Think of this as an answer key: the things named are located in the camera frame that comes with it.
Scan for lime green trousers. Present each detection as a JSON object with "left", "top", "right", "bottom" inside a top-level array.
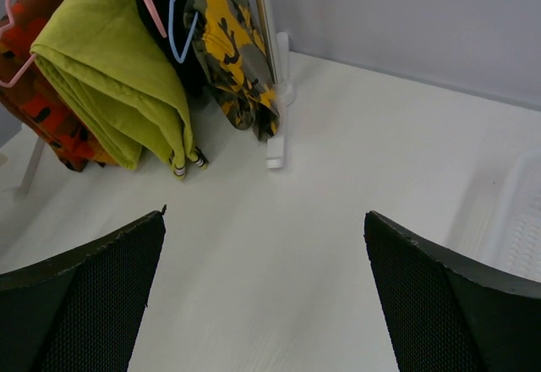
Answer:
[{"left": 30, "top": 0, "right": 208, "bottom": 179}]

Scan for pink hanger with black trousers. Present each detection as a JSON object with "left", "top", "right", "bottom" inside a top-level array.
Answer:
[{"left": 143, "top": 0, "right": 167, "bottom": 38}]

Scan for white plastic mesh basket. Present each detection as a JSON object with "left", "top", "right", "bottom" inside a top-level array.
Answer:
[{"left": 446, "top": 149, "right": 540, "bottom": 282}]

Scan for yellow camouflage trousers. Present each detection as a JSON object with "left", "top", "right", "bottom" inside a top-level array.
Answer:
[{"left": 183, "top": 0, "right": 280, "bottom": 141}]

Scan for light blue wire hanger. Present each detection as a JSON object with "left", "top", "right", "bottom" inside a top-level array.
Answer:
[{"left": 167, "top": 0, "right": 199, "bottom": 64}]

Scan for white metal clothes rack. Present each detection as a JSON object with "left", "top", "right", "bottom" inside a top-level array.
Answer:
[{"left": 1, "top": 0, "right": 293, "bottom": 169}]

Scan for black trousers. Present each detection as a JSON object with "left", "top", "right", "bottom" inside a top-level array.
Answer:
[{"left": 135, "top": 0, "right": 207, "bottom": 98}]

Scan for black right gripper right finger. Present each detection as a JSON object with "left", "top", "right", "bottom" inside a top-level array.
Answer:
[{"left": 364, "top": 211, "right": 540, "bottom": 371}]

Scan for orange camouflage trousers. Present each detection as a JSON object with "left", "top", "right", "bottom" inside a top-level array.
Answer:
[{"left": 1, "top": 0, "right": 116, "bottom": 172}]

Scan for pink hanger of orange trousers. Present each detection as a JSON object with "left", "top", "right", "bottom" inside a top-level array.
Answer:
[{"left": 0, "top": 0, "right": 36, "bottom": 90}]

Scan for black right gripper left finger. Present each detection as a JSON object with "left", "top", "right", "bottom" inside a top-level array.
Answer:
[{"left": 1, "top": 210, "right": 166, "bottom": 371}]

